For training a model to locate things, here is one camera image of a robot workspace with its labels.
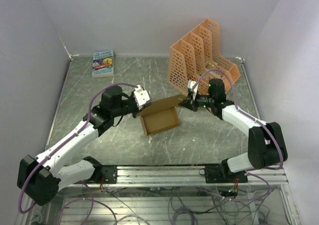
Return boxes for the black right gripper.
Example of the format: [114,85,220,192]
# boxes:
[178,92,214,113]

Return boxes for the brown cardboard box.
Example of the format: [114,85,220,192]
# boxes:
[138,94,186,135]

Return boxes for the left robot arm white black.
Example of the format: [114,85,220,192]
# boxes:
[17,83,151,206]

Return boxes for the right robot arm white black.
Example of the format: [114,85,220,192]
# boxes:
[179,79,288,183]

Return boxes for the peach plastic file organizer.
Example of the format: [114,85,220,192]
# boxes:
[167,18,241,95]

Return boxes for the blue paperback book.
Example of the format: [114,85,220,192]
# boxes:
[92,50,114,78]

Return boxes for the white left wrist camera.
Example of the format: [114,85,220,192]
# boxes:
[133,85,152,110]

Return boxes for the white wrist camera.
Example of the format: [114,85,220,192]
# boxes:
[133,85,152,110]
[187,80,199,99]

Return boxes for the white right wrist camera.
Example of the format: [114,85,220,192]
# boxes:
[187,80,199,99]

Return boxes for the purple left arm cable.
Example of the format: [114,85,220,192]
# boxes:
[17,82,140,225]

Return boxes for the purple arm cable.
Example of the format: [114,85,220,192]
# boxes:
[17,82,140,225]
[191,69,286,202]

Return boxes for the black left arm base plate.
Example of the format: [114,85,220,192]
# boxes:
[101,166,118,184]

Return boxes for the aluminium mounting rail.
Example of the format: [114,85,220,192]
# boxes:
[59,164,289,186]

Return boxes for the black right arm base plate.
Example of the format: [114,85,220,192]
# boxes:
[199,164,248,184]

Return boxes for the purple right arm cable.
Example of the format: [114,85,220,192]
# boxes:
[191,69,286,202]

